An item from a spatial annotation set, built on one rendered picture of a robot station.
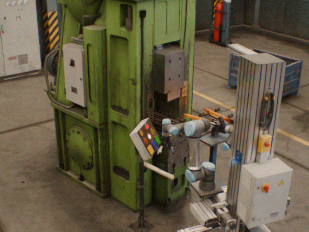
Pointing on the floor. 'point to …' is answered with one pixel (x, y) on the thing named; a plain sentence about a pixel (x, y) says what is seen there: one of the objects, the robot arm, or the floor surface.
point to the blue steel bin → (233, 70)
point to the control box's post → (141, 188)
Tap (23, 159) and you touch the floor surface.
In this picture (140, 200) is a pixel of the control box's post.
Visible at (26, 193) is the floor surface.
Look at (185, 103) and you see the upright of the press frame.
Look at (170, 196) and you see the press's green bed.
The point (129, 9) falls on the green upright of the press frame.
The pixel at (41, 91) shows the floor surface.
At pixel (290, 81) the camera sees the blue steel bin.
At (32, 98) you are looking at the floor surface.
